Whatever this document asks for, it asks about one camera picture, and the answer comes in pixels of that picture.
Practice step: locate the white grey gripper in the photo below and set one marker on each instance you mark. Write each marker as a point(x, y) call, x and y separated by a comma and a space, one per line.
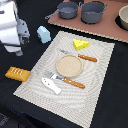
point(15, 38)

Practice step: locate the orange bread loaf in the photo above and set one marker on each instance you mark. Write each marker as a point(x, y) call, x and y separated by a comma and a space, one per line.
point(18, 74)

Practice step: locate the yellow cheese wedge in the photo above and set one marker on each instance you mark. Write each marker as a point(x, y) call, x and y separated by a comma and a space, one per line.
point(79, 44)

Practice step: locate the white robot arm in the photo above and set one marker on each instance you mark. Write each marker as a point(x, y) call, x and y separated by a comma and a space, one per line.
point(8, 14)

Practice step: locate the round wooden plate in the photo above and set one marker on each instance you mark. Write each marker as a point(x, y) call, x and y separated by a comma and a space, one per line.
point(69, 66)

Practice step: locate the woven beige placemat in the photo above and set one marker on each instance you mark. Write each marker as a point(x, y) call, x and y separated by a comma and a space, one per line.
point(74, 104)

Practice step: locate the beige bowl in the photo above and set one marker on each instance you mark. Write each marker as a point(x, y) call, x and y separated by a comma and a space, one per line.
point(123, 14)

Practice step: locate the fork with orange handle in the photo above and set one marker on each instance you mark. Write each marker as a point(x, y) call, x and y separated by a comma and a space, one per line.
point(67, 80)

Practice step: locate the grey saucepan with handle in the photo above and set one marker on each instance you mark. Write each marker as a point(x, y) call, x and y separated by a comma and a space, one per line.
point(66, 10)

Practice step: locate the knife with orange handle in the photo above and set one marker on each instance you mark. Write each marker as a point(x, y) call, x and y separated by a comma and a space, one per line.
point(79, 55)

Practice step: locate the grey two-handled pot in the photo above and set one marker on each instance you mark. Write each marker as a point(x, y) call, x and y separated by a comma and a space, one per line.
point(91, 12)

